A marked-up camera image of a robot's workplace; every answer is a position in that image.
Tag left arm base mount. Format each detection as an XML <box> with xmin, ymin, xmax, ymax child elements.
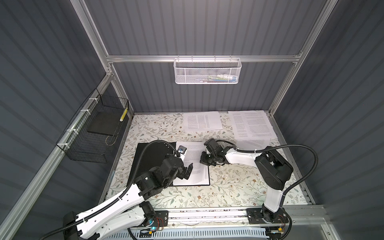
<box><xmin>143</xmin><ymin>210</ymin><xmax>169</xmax><ymax>229</ymax></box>

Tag yellow marker pen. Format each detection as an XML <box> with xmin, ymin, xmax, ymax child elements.
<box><xmin>120</xmin><ymin>108</ymin><xmax>128</xmax><ymax>122</ymax></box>

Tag white slotted cable duct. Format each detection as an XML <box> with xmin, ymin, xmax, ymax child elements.
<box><xmin>104</xmin><ymin>227</ymin><xmax>269</xmax><ymax>240</ymax></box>

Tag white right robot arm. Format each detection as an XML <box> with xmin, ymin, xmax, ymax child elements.
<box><xmin>200</xmin><ymin>147</ymin><xmax>293</xmax><ymax>215</ymax></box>

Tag aluminium front rail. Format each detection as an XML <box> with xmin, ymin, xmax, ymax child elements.
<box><xmin>154</xmin><ymin>205</ymin><xmax>330</xmax><ymax>228</ymax></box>

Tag black pad in basket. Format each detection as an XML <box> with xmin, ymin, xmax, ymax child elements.
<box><xmin>87</xmin><ymin>112</ymin><xmax>121</xmax><ymax>137</ymax></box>

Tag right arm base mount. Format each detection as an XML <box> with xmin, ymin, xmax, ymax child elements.
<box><xmin>246</xmin><ymin>206</ymin><xmax>289</xmax><ymax>225</ymax></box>

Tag white wire mesh basket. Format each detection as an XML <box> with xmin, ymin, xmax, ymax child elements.
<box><xmin>173</xmin><ymin>57</ymin><xmax>242</xmax><ymax>85</ymax></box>

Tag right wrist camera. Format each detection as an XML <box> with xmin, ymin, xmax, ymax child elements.
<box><xmin>204</xmin><ymin>139</ymin><xmax>223</xmax><ymax>154</ymax></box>

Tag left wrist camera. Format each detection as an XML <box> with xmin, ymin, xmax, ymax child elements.
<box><xmin>177</xmin><ymin>145</ymin><xmax>187</xmax><ymax>158</ymax></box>

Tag black wire mesh basket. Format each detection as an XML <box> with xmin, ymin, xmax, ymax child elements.
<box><xmin>57</xmin><ymin>90</ymin><xmax>130</xmax><ymax>164</ymax></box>

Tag black file folder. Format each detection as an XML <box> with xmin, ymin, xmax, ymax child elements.
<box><xmin>128</xmin><ymin>141</ymin><xmax>211</xmax><ymax>187</ymax></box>

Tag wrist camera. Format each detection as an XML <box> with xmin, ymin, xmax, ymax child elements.
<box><xmin>204</xmin><ymin>139</ymin><xmax>223</xmax><ymax>154</ymax></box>
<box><xmin>177</xmin><ymin>145</ymin><xmax>187</xmax><ymax>158</ymax></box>

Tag pens in white basket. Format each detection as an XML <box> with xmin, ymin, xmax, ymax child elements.
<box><xmin>196</xmin><ymin>75</ymin><xmax>238</xmax><ymax>84</ymax></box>

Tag printed paper sheet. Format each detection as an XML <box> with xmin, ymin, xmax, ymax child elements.
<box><xmin>183</xmin><ymin>112</ymin><xmax>223</xmax><ymax>132</ymax></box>
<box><xmin>236</xmin><ymin>139</ymin><xmax>270</xmax><ymax>151</ymax></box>
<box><xmin>228</xmin><ymin>111</ymin><xmax>277</xmax><ymax>140</ymax></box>
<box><xmin>173</xmin><ymin>142</ymin><xmax>210</xmax><ymax>187</ymax></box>

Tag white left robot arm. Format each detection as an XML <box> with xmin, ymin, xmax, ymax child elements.
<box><xmin>63</xmin><ymin>155</ymin><xmax>193</xmax><ymax>240</ymax></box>

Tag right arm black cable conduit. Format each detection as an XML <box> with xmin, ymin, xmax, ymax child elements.
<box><xmin>215</xmin><ymin>139</ymin><xmax>319</xmax><ymax>208</ymax></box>

